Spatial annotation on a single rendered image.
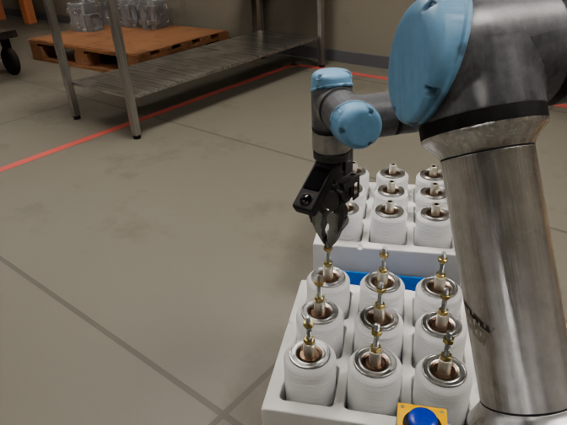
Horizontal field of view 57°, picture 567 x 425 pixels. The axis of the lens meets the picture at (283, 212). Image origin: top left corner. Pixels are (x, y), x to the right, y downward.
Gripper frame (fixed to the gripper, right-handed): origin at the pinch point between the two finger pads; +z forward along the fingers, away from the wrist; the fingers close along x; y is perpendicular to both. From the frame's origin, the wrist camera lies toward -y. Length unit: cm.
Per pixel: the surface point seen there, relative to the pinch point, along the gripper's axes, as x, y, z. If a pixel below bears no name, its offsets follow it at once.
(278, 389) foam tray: -6.4, -25.5, 16.8
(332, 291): -3.2, -2.4, 10.2
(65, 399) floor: 43, -44, 35
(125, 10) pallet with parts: 343, 209, 4
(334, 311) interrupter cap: -7.6, -8.4, 9.5
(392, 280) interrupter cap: -12.2, 7.4, 9.5
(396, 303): -15.0, 3.9, 12.3
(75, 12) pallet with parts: 365, 176, 2
